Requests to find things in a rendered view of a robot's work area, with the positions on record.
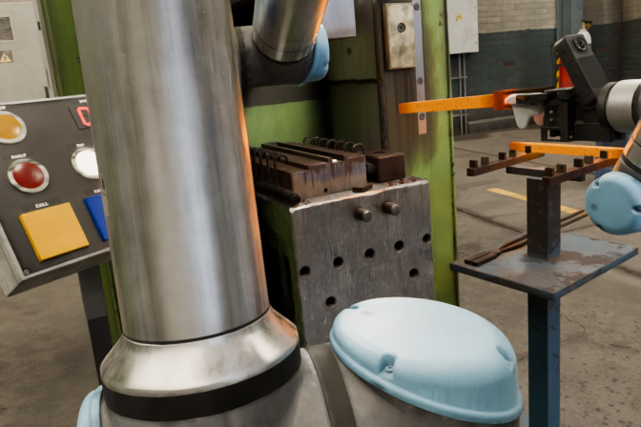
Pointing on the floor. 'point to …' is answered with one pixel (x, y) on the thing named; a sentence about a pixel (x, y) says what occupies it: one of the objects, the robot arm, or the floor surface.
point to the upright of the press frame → (366, 31)
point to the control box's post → (95, 315)
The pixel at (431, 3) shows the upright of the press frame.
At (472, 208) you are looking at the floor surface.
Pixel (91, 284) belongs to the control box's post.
